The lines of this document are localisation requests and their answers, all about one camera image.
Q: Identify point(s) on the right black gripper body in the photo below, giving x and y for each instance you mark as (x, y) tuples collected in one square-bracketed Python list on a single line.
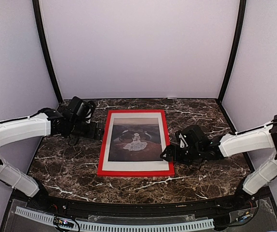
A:
[(187, 157)]

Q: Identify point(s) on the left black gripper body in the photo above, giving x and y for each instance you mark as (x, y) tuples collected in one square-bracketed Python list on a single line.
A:
[(77, 129)]

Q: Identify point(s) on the wooden picture frame red edge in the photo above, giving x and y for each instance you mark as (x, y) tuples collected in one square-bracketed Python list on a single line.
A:
[(100, 169)]

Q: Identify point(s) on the printed photo of painting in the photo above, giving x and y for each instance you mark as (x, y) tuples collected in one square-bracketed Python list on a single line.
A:
[(135, 140)]

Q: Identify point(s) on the clear acrylic sheet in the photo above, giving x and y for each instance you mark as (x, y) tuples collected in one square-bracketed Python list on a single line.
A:
[(134, 142)]

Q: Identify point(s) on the white photo mat border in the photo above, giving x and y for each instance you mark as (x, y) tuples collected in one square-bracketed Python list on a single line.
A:
[(138, 165)]

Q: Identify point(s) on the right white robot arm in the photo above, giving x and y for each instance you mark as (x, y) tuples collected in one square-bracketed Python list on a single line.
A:
[(193, 144)]

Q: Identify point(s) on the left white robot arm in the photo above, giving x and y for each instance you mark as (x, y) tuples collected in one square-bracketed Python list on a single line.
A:
[(19, 137)]

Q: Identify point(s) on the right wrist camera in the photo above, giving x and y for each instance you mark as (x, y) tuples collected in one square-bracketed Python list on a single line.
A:
[(181, 139)]

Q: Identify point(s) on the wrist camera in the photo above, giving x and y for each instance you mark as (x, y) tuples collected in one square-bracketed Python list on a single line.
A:
[(89, 115), (181, 139)]

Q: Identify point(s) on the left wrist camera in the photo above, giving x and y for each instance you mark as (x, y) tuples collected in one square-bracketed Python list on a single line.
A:
[(89, 115)]

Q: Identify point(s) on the black front table rail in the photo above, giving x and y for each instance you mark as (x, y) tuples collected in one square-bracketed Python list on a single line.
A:
[(204, 208)]

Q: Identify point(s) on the grey slotted cable duct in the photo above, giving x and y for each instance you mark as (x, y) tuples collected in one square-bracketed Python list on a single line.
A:
[(103, 224)]

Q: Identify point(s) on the left black corner post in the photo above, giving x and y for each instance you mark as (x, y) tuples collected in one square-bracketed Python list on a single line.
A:
[(45, 50)]

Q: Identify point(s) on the black corner post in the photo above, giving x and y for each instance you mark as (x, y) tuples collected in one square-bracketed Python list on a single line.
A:
[(45, 50), (234, 49)]

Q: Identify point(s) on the right black corner post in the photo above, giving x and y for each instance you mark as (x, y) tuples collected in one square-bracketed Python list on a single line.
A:
[(234, 49)]

